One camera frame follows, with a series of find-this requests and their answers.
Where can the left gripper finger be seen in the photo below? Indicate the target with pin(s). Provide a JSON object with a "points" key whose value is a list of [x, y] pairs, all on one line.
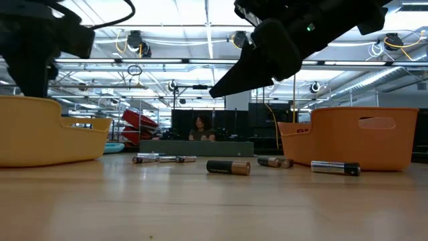
{"points": [[30, 80]]}

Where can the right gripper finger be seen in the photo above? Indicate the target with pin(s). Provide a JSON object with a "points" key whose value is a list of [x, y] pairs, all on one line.
{"points": [[240, 77]]}

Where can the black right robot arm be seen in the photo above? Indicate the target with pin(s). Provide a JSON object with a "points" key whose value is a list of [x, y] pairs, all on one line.
{"points": [[364, 15]]}

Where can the black partition panel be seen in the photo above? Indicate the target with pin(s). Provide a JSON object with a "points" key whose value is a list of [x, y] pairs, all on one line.
{"points": [[261, 120], [182, 124]]}

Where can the yellow plastic bin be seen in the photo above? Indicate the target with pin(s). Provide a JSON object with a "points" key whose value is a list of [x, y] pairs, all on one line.
{"points": [[33, 140]]}

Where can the person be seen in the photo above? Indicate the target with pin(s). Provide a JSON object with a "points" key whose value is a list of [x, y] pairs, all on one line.
{"points": [[201, 132]]}

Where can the grey-green power strip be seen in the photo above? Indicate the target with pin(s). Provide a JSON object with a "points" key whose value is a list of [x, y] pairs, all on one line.
{"points": [[200, 149]]}

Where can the red tilted plastic bin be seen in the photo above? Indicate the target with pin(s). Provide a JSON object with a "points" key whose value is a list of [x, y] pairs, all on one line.
{"points": [[133, 137], [138, 120]]}

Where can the orange plastic bin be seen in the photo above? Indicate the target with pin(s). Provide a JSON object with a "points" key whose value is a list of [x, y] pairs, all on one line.
{"points": [[334, 140]]}

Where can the silver ventilation duct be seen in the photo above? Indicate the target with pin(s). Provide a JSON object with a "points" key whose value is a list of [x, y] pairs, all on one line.
{"points": [[378, 78]]}

